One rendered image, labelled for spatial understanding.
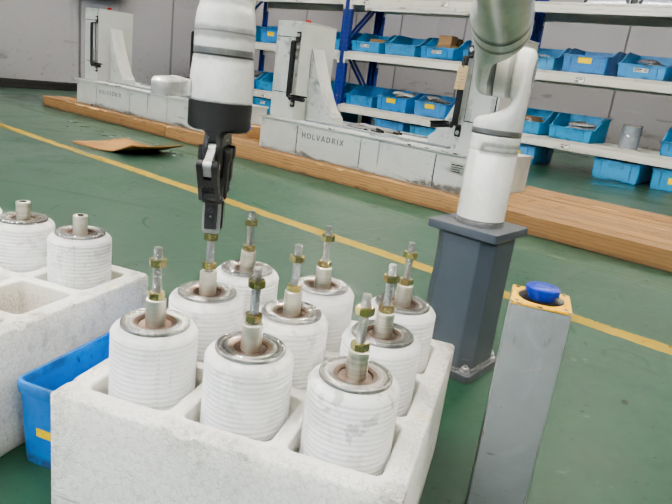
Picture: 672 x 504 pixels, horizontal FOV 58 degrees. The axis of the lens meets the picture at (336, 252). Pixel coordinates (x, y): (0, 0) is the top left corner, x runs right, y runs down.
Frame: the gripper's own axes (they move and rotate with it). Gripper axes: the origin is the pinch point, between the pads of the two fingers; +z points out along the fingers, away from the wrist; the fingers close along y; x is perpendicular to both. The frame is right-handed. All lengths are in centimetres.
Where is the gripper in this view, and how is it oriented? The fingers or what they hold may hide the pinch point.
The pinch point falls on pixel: (213, 215)
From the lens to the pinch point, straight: 78.5
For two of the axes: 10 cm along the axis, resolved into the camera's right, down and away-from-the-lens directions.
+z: -1.2, 9.5, 2.8
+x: -9.9, -1.1, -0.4
